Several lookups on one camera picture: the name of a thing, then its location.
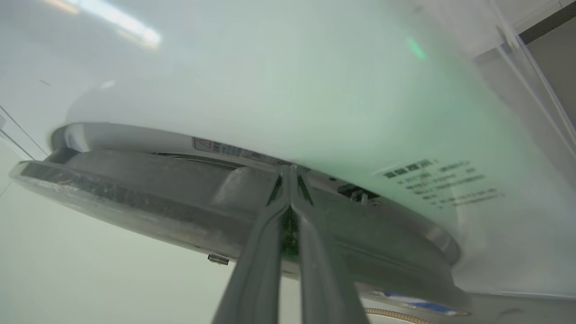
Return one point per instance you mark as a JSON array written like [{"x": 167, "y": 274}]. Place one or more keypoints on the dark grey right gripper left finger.
[{"x": 256, "y": 274}]

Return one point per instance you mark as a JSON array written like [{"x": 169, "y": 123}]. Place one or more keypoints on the white washing machine body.
[{"x": 315, "y": 90}]

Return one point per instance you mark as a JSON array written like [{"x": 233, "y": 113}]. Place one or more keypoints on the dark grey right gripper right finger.
[{"x": 324, "y": 279}]

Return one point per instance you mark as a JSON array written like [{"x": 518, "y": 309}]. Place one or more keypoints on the round washing machine door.
[{"x": 180, "y": 198}]

